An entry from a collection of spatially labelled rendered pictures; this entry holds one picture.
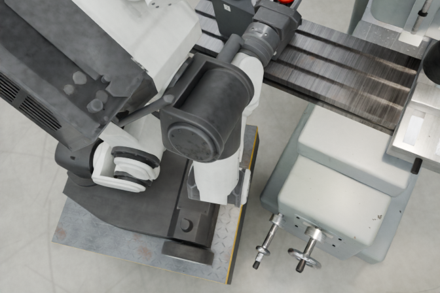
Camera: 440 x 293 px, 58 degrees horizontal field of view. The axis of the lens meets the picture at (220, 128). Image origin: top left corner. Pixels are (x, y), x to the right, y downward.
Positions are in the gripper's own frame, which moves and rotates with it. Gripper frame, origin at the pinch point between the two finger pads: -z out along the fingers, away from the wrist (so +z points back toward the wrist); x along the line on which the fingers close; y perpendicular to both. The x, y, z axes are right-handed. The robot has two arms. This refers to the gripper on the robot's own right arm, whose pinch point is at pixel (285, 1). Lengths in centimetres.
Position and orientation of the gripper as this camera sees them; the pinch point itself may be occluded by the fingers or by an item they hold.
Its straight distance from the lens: 105.7
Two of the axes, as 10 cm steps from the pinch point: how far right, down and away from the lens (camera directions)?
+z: -5.1, 8.2, -2.7
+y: 1.4, 3.9, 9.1
